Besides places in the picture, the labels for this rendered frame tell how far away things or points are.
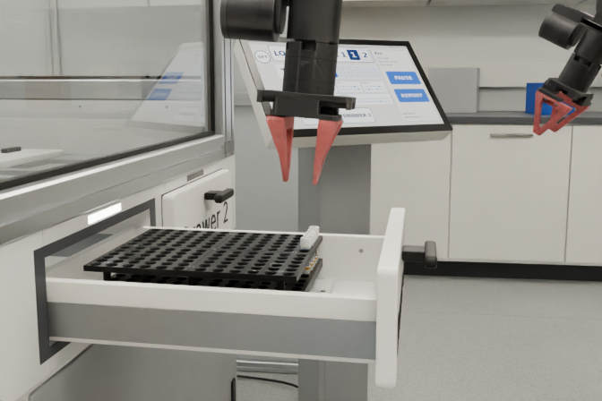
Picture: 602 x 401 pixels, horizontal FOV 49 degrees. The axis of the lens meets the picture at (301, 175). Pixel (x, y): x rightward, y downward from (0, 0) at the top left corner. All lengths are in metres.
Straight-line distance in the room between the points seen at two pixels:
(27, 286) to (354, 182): 1.19
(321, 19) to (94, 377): 0.47
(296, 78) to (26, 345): 0.37
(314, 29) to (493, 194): 3.08
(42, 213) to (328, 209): 1.13
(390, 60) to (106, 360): 1.24
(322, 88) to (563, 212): 3.18
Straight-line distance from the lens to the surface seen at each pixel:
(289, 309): 0.62
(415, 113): 1.75
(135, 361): 0.92
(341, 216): 1.74
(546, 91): 1.28
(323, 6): 0.72
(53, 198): 0.70
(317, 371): 1.84
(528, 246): 3.83
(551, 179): 3.78
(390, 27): 4.36
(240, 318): 0.63
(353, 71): 1.74
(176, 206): 0.96
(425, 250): 0.72
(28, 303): 0.68
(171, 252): 0.75
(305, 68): 0.71
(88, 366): 0.80
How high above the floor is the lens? 1.09
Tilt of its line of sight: 8 degrees down
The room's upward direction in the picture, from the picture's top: straight up
